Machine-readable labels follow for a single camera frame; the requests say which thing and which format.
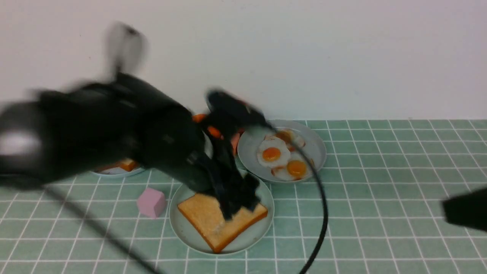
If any green centre plate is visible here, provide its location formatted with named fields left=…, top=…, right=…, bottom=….
left=169, top=182, right=275, bottom=255

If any salmon pink cube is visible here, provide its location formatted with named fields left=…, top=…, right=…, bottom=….
left=231, top=132, right=241, bottom=156

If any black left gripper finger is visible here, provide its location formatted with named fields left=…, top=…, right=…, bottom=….
left=207, top=160, right=242, bottom=221
left=237, top=173, right=261, bottom=212

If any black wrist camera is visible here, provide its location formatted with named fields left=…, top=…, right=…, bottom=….
left=202, top=89, right=270, bottom=139

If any orange fruit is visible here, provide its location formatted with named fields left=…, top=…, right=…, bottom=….
left=193, top=114, right=207, bottom=123

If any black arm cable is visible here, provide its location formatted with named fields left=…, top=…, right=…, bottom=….
left=42, top=186, right=164, bottom=274

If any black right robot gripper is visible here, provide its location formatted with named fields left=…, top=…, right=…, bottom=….
left=441, top=188, right=487, bottom=232

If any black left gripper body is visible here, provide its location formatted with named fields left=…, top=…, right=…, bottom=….
left=145, top=107, right=229, bottom=192

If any toast slice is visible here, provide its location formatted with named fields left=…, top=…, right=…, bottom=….
left=95, top=158, right=139, bottom=173
left=177, top=194, right=268, bottom=254

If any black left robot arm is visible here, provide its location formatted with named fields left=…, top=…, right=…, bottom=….
left=1, top=73, right=258, bottom=220

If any black camera cable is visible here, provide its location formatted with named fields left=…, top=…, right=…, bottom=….
left=263, top=122, right=329, bottom=274

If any fried egg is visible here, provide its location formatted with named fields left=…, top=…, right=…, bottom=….
left=257, top=136, right=291, bottom=169
left=263, top=128, right=306, bottom=152
left=270, top=153, right=312, bottom=182

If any grey bread plate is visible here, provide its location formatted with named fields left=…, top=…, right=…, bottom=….
left=91, top=167, right=145, bottom=179

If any grey egg plate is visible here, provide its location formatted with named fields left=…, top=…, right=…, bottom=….
left=237, top=119, right=326, bottom=182

